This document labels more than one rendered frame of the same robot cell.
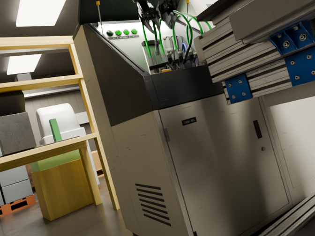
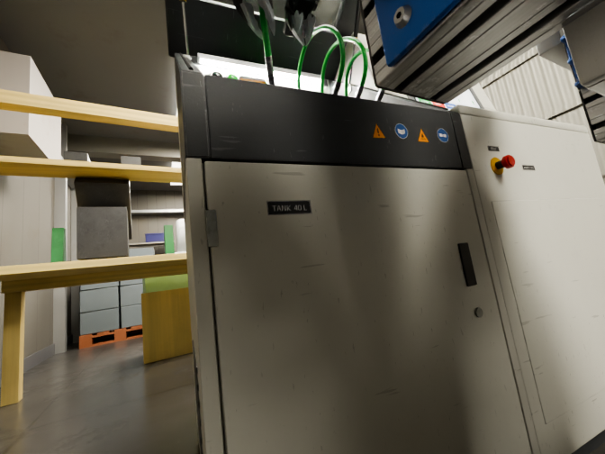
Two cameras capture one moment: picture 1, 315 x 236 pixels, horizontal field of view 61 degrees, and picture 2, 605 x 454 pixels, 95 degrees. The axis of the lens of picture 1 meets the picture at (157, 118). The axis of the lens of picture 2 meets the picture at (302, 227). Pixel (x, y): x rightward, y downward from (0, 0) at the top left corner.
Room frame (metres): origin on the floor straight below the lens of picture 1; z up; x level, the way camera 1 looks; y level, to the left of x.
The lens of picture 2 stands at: (0.75, -0.21, 0.58)
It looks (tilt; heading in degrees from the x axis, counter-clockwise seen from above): 9 degrees up; 6
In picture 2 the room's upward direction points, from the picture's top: 7 degrees counter-clockwise
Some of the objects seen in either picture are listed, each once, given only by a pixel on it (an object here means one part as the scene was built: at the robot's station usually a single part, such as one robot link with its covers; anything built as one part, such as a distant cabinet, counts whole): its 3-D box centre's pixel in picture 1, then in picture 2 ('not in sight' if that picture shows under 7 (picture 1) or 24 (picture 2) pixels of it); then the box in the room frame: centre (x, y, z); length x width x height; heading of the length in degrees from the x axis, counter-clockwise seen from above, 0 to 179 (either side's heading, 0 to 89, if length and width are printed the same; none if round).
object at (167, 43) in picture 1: (173, 50); not in sight; (1.90, -0.24, 1.20); 0.13 x 0.03 x 0.31; 120
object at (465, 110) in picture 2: not in sight; (498, 137); (1.77, -0.85, 0.96); 0.70 x 0.22 x 0.03; 120
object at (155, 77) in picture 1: (205, 81); (351, 134); (1.35, -0.28, 0.87); 0.62 x 0.04 x 0.16; 120
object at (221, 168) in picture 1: (230, 162); (389, 332); (1.33, -0.29, 0.44); 0.65 x 0.02 x 0.68; 120
